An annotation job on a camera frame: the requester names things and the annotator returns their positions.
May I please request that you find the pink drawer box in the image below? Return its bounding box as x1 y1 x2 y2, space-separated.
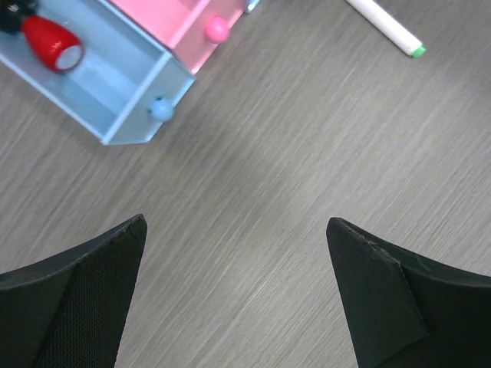
112 0 246 74

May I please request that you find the light blue drawer box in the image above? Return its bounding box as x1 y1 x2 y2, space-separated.
245 0 260 14
1 1 195 145

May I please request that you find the green capped white marker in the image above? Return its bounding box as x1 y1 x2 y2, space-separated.
347 0 426 58

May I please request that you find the red glue bottle black cap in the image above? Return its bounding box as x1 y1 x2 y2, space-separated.
21 15 84 73

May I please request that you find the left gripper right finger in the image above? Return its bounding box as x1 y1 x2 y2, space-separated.
326 218 490 367

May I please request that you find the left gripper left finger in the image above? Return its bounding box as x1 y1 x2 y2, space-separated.
1 214 147 367

